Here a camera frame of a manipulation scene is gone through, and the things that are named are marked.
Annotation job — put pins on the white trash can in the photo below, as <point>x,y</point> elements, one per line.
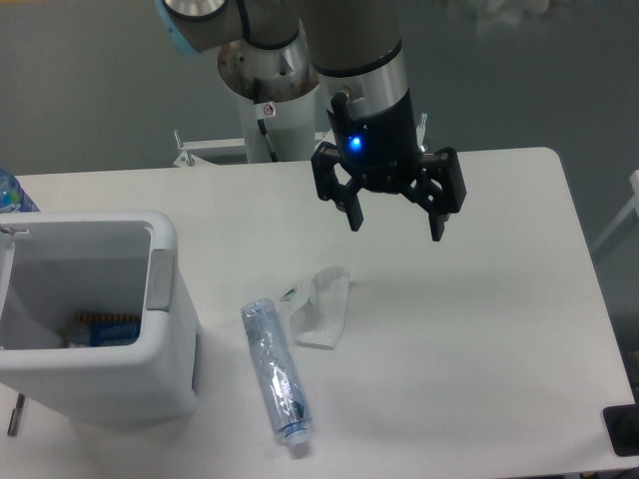
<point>54,265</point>

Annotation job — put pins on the dark metal rod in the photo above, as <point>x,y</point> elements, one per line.
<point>16,415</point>

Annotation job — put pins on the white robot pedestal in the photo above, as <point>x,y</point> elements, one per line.
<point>275,91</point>

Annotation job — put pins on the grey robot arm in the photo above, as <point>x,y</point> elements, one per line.
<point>354,46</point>

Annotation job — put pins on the crumpled white plastic wrapper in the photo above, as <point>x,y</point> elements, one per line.
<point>314,307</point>

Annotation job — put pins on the blue-label water bottle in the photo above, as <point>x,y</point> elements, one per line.
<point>13,198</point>

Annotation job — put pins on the white pedestal base frame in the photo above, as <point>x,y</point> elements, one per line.
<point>233,151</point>

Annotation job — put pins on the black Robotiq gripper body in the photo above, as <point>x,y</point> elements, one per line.
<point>376,150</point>

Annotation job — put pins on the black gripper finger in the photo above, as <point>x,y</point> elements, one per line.
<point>328,187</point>
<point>435,183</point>

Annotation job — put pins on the black clamp at table edge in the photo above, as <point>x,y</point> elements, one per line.
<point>622,425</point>

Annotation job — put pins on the crushed clear plastic bottle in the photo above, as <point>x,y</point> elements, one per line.
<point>281,388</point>

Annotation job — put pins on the white furniture leg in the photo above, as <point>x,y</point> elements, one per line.
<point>620,226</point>

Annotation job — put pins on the blue snack package in bin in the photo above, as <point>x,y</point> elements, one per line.
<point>96,329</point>

